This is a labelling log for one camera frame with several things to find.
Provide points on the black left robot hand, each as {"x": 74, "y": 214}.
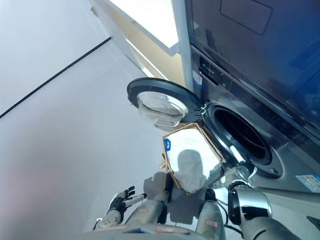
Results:
{"x": 125, "y": 198}

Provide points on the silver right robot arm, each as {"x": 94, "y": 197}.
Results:
{"x": 262, "y": 215}

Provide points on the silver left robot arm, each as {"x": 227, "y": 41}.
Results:
{"x": 107, "y": 220}

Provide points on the wooden laundry basket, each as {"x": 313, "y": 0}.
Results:
{"x": 172, "y": 175}

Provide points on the white clothes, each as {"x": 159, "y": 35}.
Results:
{"x": 190, "y": 155}

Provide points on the dark grey washing machine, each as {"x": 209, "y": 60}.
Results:
{"x": 250, "y": 125}

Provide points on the silver left robot leg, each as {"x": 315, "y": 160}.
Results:
{"x": 147, "y": 210}

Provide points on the silver robot leg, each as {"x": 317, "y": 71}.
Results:
{"x": 210, "y": 217}
{"x": 147, "y": 210}

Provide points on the grey robot torso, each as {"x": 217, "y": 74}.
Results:
{"x": 140, "y": 232}

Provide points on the blue clothing tag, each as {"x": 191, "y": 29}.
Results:
{"x": 167, "y": 145}

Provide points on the silver right robot leg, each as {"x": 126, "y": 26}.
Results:
{"x": 210, "y": 217}

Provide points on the round washer door glass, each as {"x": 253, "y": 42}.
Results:
{"x": 160, "y": 105}

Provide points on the small blue washer sticker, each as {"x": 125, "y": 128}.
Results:
{"x": 197, "y": 78}

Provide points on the large blue energy label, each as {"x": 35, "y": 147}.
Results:
{"x": 308, "y": 183}

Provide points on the dark grey stacked dryer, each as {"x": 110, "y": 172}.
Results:
{"x": 250, "y": 37}

